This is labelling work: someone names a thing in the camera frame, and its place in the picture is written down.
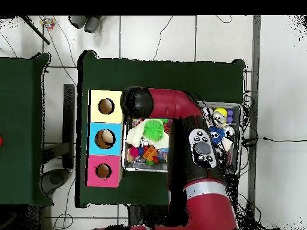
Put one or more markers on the green spiky ball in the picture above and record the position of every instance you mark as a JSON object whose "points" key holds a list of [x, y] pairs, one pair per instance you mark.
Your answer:
{"points": [[154, 129]]}

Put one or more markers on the cream muslin cloth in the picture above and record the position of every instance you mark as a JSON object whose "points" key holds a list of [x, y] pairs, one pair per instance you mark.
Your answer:
{"points": [[136, 136]]}

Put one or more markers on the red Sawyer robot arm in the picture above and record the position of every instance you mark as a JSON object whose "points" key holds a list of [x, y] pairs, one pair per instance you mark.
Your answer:
{"points": [[201, 191]]}

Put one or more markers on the shallow clear mesh bin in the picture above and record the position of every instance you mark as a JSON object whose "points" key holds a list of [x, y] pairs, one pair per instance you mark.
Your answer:
{"points": [[144, 167]]}

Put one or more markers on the wooden box with three holes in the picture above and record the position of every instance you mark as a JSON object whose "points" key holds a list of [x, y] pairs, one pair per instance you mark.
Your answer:
{"points": [[106, 127]]}

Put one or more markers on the orange plastic toy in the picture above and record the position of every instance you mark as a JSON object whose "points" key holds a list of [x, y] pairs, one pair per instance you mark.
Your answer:
{"points": [[150, 154]]}

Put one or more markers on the blue fuzzy monster toy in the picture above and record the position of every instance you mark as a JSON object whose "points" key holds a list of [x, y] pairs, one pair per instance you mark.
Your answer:
{"points": [[217, 135]]}

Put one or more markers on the smooth yellow ball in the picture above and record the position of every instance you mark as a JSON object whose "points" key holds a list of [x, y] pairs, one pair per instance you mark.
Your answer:
{"points": [[220, 114]]}

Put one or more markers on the black power adapter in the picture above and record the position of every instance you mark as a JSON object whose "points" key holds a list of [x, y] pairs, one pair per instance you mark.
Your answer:
{"points": [[249, 142]]}

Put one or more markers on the side table with green cloth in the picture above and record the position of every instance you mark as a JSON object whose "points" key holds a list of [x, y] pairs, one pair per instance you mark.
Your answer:
{"points": [[21, 129]]}

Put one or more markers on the small colourful object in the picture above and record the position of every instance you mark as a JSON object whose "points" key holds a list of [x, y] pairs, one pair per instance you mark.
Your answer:
{"points": [[47, 22]]}

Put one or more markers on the black rod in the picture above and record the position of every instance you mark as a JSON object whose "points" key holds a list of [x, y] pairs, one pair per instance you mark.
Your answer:
{"points": [[34, 29]]}

